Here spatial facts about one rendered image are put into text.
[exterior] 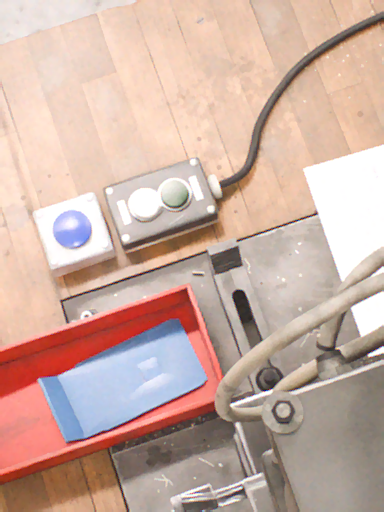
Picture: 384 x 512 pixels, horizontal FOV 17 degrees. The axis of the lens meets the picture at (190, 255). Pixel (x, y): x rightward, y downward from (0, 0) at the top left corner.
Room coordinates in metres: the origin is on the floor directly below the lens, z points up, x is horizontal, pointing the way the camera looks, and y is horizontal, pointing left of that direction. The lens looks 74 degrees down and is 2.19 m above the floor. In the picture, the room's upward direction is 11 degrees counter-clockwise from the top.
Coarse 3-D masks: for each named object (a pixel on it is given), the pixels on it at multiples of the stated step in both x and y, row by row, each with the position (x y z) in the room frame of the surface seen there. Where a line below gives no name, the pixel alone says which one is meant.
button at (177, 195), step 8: (168, 184) 0.43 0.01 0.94; (176, 184) 0.43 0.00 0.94; (184, 184) 0.43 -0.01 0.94; (160, 192) 0.42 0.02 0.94; (168, 192) 0.42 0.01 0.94; (176, 192) 0.42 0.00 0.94; (184, 192) 0.42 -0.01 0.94; (168, 200) 0.41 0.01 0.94; (176, 200) 0.41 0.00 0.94; (184, 200) 0.41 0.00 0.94
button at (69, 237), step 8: (64, 216) 0.42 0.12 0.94; (72, 216) 0.41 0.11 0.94; (80, 216) 0.41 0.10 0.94; (56, 224) 0.41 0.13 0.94; (64, 224) 0.41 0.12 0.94; (72, 224) 0.41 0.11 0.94; (80, 224) 0.40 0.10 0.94; (88, 224) 0.40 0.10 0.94; (56, 232) 0.40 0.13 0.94; (64, 232) 0.40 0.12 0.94; (72, 232) 0.40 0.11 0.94; (80, 232) 0.40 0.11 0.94; (88, 232) 0.40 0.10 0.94; (56, 240) 0.39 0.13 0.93; (64, 240) 0.39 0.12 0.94; (72, 240) 0.39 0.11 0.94; (80, 240) 0.39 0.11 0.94
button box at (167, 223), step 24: (360, 24) 0.58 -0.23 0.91; (288, 72) 0.54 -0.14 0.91; (264, 120) 0.49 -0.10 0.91; (168, 168) 0.45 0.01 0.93; (192, 168) 0.44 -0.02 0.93; (120, 192) 0.43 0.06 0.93; (192, 192) 0.42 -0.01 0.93; (216, 192) 0.42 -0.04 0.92; (120, 216) 0.41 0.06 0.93; (168, 216) 0.40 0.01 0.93; (192, 216) 0.39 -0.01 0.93; (216, 216) 0.39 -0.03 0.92; (120, 240) 0.38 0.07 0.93; (144, 240) 0.38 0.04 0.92
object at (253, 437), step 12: (264, 396) 0.16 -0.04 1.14; (240, 432) 0.14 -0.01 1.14; (252, 432) 0.14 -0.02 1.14; (264, 432) 0.14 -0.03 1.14; (252, 444) 0.13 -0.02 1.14; (264, 444) 0.13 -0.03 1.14; (252, 456) 0.12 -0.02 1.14; (252, 468) 0.11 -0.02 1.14; (252, 480) 0.10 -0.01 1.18; (264, 480) 0.09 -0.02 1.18; (252, 492) 0.09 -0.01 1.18; (264, 492) 0.08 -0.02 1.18; (252, 504) 0.08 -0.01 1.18; (264, 504) 0.08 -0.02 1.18
